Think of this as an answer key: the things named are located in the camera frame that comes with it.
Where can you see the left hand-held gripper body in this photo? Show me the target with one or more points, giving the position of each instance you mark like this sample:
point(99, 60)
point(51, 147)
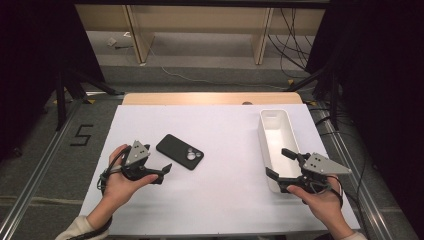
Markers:
point(137, 153)

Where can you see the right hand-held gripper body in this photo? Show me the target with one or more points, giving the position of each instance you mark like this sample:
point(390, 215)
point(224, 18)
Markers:
point(320, 165)

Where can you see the white plastic bin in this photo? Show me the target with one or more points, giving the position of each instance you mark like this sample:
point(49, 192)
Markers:
point(276, 136)

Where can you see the person's left hand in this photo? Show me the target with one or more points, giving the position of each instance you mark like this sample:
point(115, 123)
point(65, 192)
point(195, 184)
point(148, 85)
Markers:
point(116, 186)

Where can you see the person's right hand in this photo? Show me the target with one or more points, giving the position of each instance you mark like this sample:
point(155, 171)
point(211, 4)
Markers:
point(325, 205)

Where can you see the white table sheet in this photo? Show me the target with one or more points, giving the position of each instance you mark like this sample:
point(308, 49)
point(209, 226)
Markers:
point(226, 193)

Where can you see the black metal stand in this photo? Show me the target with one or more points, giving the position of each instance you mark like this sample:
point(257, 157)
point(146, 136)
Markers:
point(60, 106)
point(334, 100)

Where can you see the yellow floor tape piece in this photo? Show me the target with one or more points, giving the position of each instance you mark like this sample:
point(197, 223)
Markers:
point(91, 101)
point(291, 81)

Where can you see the wooden table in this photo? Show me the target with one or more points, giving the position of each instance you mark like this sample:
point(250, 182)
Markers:
point(200, 98)

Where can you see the beige wooden shelf unit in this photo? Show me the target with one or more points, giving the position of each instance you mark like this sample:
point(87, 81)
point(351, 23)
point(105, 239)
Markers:
point(140, 40)

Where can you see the white paper scrap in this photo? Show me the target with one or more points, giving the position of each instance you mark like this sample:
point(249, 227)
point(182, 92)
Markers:
point(111, 41)

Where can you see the black curtain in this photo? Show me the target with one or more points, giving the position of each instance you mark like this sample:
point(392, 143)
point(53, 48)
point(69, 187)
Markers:
point(26, 66)
point(383, 66)

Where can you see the black overhead beam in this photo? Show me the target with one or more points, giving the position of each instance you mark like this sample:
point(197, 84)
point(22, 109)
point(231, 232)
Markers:
point(200, 3)

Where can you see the aluminium floor rail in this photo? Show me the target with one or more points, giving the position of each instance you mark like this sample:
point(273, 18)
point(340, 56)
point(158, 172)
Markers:
point(31, 186)
point(361, 203)

